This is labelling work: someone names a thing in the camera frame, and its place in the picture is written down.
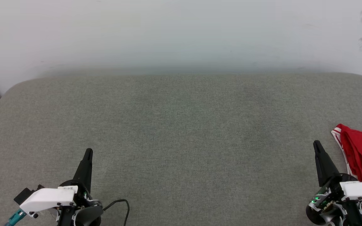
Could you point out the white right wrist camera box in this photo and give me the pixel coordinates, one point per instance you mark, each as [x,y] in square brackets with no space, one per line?
[361,191]

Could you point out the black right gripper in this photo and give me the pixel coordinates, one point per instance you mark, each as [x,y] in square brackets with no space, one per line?
[328,196]

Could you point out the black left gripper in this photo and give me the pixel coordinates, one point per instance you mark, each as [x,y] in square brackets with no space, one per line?
[83,196]

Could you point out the grey fabric sofa seat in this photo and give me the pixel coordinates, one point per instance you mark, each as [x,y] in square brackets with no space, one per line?
[181,141]

